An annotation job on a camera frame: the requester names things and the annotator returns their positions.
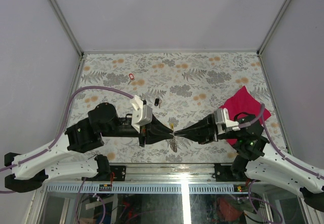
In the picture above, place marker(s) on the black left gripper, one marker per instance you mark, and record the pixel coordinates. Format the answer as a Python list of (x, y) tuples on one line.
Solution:
[(154, 132)]

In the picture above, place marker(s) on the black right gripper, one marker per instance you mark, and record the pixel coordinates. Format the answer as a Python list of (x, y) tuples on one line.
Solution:
[(203, 131)]

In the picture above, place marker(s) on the large keyring with yellow grip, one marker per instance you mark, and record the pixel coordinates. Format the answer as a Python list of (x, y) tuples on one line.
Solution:
[(173, 144)]

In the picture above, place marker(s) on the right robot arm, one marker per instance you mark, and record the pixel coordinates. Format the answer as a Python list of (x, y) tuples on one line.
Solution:
[(257, 158)]

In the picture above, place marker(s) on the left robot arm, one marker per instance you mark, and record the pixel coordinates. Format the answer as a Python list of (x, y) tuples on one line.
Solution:
[(31, 170)]

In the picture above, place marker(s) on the black tagged key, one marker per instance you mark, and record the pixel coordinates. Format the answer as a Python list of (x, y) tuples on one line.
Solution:
[(157, 102)]

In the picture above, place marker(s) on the pink cloth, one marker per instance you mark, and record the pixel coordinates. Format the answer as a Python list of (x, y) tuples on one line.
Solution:
[(242, 103)]

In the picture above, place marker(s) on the floral tablecloth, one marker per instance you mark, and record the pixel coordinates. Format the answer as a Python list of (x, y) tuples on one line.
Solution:
[(190, 85)]

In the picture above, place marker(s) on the red tagged key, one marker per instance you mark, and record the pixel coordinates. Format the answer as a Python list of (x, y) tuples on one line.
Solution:
[(131, 76)]

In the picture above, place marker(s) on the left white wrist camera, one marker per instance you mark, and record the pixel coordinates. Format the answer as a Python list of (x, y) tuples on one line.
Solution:
[(142, 113)]

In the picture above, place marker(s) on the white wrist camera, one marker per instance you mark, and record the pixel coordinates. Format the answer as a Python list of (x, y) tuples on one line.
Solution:
[(223, 122), (142, 113)]

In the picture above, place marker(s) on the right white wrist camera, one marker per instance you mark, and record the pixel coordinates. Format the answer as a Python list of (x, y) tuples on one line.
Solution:
[(223, 122)]

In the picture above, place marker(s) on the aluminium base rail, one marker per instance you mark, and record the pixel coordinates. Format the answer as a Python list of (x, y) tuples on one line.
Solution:
[(162, 172)]

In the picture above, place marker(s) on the white slotted cable duct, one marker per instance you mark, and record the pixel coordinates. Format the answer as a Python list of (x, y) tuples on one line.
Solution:
[(125, 188)]

